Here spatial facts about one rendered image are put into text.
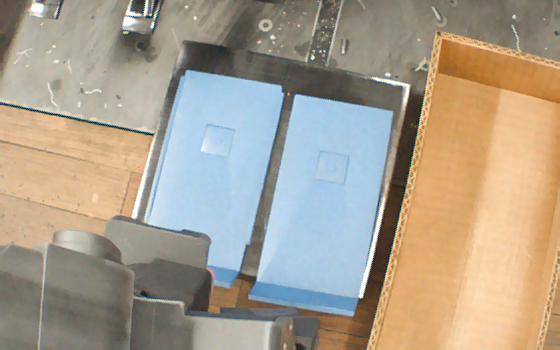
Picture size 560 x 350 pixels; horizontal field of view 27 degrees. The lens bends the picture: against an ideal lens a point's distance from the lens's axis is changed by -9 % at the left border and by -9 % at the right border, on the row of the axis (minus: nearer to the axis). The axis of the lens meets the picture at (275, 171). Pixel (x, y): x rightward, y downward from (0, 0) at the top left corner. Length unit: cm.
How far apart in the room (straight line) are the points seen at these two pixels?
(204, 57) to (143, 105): 6
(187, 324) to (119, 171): 30
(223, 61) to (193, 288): 25
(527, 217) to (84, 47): 36
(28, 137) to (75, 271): 36
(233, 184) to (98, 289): 30
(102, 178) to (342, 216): 18
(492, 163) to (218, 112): 20
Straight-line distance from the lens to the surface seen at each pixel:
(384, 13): 93
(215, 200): 85
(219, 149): 86
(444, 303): 85
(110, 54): 93
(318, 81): 88
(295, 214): 85
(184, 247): 73
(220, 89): 88
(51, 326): 56
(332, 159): 86
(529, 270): 86
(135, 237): 73
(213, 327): 61
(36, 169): 91
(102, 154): 90
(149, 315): 62
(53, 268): 56
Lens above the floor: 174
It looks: 72 degrees down
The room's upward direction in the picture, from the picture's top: 11 degrees counter-clockwise
